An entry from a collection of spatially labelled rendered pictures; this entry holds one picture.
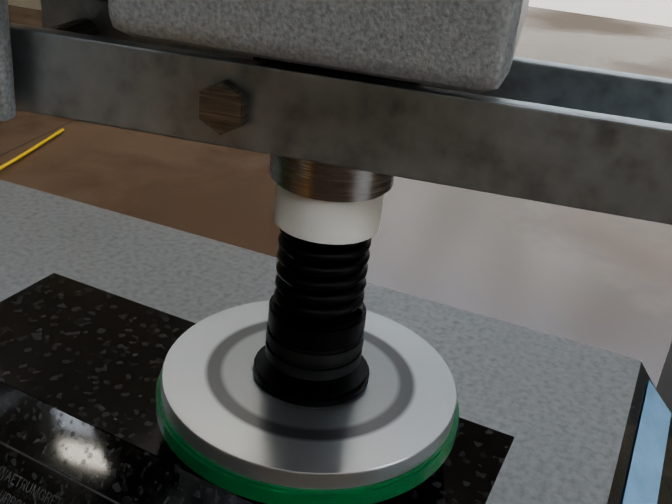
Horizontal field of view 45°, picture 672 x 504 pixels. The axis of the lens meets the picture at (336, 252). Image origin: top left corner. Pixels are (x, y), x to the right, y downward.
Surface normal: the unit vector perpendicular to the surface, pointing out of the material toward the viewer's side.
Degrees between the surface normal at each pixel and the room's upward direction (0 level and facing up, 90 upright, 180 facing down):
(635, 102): 90
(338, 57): 113
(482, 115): 90
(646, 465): 46
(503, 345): 0
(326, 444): 0
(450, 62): 90
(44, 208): 0
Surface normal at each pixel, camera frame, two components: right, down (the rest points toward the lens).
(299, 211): -0.52, 0.33
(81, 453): -0.26, -0.38
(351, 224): 0.42, 0.44
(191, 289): 0.10, -0.89
